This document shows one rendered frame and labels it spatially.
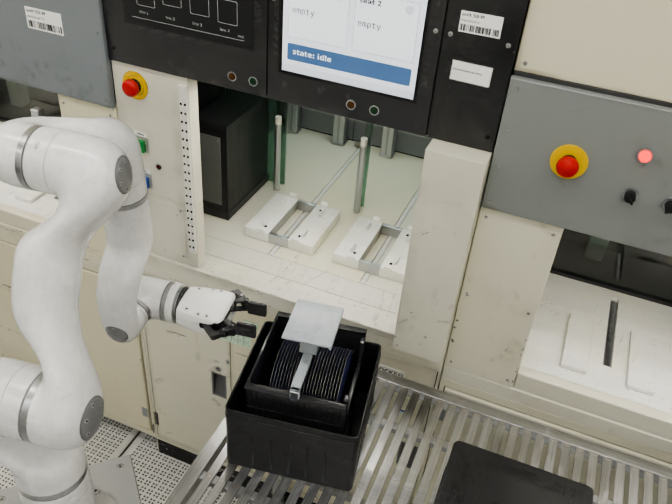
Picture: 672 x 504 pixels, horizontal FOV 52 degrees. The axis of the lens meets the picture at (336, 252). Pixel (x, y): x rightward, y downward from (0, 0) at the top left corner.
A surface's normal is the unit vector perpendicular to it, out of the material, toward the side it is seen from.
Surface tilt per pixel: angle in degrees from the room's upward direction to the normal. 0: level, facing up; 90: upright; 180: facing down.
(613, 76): 90
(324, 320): 0
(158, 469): 0
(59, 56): 90
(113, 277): 49
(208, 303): 3
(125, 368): 90
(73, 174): 61
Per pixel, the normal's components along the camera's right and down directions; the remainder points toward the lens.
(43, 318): 0.39, 0.12
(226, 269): 0.07, -0.80
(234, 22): -0.37, 0.53
